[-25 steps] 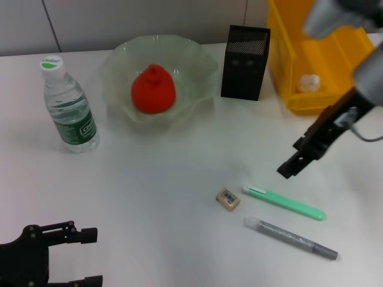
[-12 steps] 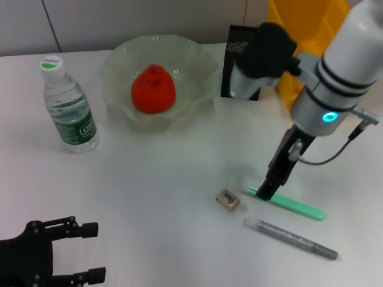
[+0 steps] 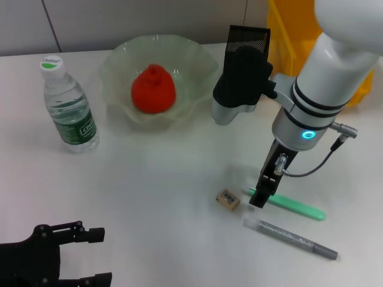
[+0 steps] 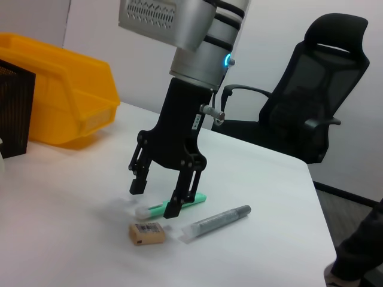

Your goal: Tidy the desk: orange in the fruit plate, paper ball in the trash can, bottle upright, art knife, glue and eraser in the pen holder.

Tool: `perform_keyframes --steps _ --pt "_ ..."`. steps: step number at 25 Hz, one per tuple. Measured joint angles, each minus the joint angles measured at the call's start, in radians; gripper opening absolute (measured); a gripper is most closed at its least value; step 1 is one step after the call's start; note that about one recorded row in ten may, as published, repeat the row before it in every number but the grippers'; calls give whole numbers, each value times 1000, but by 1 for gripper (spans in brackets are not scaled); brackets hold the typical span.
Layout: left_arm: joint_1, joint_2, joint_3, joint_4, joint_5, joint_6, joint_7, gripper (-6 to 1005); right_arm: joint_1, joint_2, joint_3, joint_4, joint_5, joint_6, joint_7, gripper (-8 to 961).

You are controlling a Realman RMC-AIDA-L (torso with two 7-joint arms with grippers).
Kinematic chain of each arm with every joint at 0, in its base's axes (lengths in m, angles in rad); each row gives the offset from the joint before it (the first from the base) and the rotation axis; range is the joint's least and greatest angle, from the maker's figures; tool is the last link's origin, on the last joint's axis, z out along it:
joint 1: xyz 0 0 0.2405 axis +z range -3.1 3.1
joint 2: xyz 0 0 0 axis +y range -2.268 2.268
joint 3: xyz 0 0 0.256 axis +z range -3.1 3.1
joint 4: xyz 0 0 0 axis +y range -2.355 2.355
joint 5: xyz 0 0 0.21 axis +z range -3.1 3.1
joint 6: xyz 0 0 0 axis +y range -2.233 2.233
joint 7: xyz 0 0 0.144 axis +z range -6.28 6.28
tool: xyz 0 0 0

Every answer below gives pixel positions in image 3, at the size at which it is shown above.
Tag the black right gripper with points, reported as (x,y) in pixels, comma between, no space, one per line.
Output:
(276,155)

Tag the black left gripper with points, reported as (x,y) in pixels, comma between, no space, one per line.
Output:
(27,263)

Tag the mint green pen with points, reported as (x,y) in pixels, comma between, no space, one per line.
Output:
(293,204)

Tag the clear green-label water bottle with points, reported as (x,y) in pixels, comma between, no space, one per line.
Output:
(71,119)

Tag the orange knitted toy fruit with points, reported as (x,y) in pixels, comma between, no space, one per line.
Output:
(154,92)

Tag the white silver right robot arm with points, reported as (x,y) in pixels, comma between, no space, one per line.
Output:
(329,74)

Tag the small beige eraser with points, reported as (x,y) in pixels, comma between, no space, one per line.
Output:
(227,199)

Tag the grey marker pen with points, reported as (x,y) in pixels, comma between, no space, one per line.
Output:
(287,237)

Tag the black mesh pen holder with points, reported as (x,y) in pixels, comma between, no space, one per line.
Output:
(248,37)

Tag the yellow plastic storage bin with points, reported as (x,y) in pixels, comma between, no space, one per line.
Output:
(293,45)

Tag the pale green wavy glass bowl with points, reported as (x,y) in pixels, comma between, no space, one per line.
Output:
(119,71)

